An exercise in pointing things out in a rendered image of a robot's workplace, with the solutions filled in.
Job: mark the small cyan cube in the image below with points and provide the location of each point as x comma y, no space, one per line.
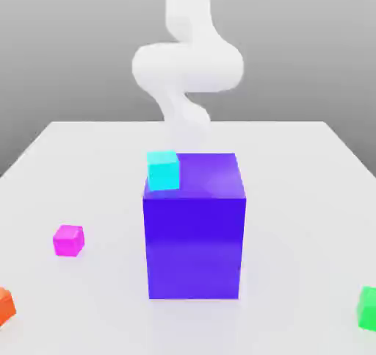
163,172

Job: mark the small orange cube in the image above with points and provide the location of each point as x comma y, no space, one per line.
5,306

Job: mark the small green cube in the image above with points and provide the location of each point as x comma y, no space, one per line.
367,309

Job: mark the small magenta cube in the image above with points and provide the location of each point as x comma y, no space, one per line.
68,241

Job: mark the large purple box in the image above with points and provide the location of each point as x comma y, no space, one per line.
194,243

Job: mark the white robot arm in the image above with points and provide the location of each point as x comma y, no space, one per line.
188,67

